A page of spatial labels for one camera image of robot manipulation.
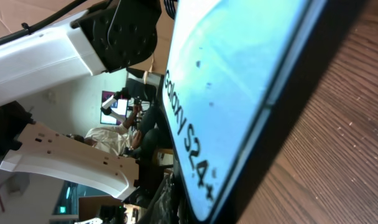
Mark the Samsung Galaxy smartphone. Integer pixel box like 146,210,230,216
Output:
163,0,366,223

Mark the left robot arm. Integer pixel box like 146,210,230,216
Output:
0,0,162,200

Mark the person in white shirt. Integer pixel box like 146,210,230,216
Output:
67,103,172,160

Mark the background computer monitor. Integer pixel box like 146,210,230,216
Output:
100,91,129,125

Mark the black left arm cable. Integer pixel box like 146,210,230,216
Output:
0,0,89,49

